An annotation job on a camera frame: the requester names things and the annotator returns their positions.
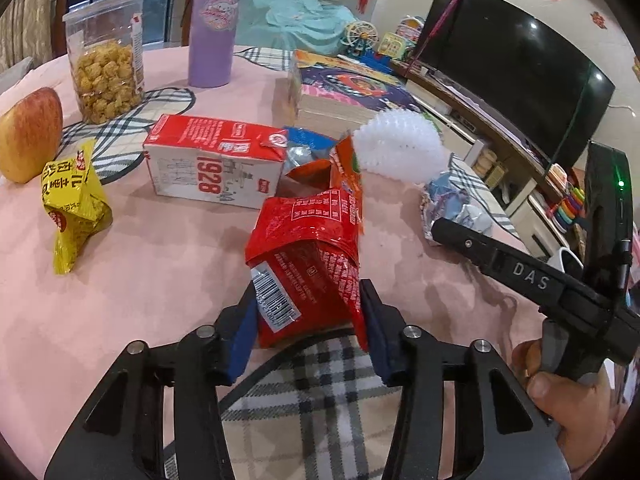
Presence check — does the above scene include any red yellow apple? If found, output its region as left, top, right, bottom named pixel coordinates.
left=0, top=87, right=64, bottom=184

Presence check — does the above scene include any colourful activity cube toy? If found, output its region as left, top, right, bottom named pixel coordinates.
left=378, top=32, right=413, bottom=61

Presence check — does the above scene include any teal covered armchair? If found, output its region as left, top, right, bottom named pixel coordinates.
left=235, top=0, right=358, bottom=56

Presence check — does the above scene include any pink toy house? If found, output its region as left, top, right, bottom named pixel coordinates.
left=397, top=16, right=426, bottom=43

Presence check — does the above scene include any black television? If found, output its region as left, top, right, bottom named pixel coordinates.
left=415, top=0, right=617, bottom=171

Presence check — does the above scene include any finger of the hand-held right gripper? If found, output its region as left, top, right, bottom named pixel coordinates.
left=431, top=217, right=501, bottom=266

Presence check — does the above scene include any white foam fruit net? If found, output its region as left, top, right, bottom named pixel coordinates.
left=352, top=110, right=449, bottom=183

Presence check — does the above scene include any pink plaid patch tablecloth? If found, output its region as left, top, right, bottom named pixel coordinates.
left=0, top=45, right=541, bottom=480

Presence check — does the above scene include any rainbow stacking ring toy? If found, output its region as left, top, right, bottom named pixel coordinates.
left=550, top=187, right=591, bottom=231

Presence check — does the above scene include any yellow snack packet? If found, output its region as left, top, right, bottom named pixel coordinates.
left=41, top=139, right=113, bottom=276

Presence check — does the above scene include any blue snack packet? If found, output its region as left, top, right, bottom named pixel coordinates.
left=282, top=126, right=341, bottom=181

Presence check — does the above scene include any silver blue wrapper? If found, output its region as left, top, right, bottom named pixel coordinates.
left=422, top=170, right=496, bottom=246

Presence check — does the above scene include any white television stand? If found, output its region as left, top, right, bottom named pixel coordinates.
left=390, top=57, right=568, bottom=256

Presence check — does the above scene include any purple drink bottle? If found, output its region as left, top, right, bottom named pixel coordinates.
left=187, top=0, right=247, bottom=88

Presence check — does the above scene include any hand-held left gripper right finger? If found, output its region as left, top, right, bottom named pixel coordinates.
left=359, top=277, right=573, bottom=480

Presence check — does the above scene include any clear popcorn jar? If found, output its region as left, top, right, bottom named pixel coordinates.
left=62, top=0, right=147, bottom=126

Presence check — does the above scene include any ferris wheel toy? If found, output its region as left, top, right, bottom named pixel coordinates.
left=342, top=20, right=379, bottom=58

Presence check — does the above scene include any red white carton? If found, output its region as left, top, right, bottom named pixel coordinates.
left=142, top=114, right=289, bottom=210

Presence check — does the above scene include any red snack packet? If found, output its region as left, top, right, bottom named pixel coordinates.
left=245, top=187, right=369, bottom=352

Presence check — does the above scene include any colourful picture book box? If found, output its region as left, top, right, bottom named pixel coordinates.
left=287, top=49, right=431, bottom=141

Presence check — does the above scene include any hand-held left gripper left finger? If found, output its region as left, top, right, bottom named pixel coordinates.
left=44, top=280, right=261, bottom=480

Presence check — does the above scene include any beige patterned curtain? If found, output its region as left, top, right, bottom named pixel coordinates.
left=0, top=0, right=66, bottom=68

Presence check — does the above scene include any white rim trash bin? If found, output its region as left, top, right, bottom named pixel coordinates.
left=547, top=246, right=583, bottom=273

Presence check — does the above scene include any person's right hand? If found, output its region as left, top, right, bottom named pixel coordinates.
left=511, top=340, right=618, bottom=476

